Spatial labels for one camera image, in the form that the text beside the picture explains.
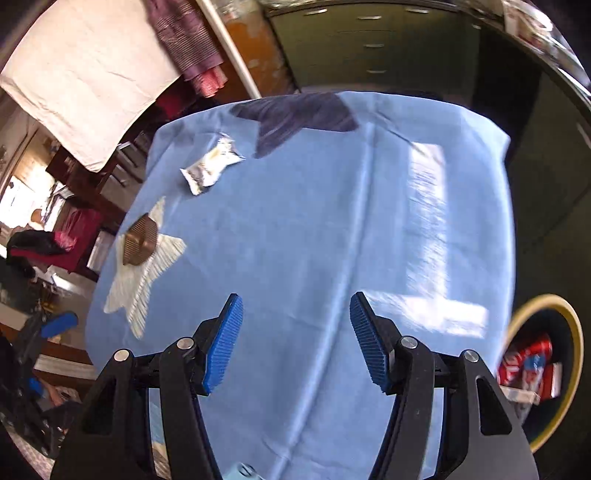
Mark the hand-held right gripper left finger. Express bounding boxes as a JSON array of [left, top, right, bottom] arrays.
[[51, 293, 245, 480]]

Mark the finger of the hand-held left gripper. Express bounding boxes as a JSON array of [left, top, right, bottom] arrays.
[[18, 311, 79, 365]]

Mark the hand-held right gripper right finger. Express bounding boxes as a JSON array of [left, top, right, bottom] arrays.
[[349, 292, 541, 480]]

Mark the toothpaste tube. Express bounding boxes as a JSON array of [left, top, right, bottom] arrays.
[[499, 336, 554, 386]]

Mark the yellow-rimmed black bin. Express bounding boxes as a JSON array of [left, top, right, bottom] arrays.
[[496, 294, 583, 455]]

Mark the red cloth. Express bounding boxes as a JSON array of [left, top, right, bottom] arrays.
[[54, 208, 105, 274]]

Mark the brown comb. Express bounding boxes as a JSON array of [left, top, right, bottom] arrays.
[[122, 213, 159, 266]]

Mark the light blue star blanket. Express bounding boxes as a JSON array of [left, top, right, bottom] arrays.
[[85, 91, 517, 480]]

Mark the silver foil wrapper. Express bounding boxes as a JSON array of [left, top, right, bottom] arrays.
[[180, 133, 246, 195]]

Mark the white hanging cloth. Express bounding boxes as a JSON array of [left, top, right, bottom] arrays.
[[0, 0, 183, 172]]

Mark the dark cabinet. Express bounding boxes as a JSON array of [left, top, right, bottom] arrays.
[[475, 23, 591, 315]]

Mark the white rod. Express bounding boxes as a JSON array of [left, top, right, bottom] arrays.
[[196, 0, 262, 100]]

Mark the green drawer cabinet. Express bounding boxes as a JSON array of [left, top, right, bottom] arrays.
[[265, 4, 481, 93]]

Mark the purple patterned cloth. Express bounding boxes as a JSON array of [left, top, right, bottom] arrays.
[[147, 0, 228, 97]]

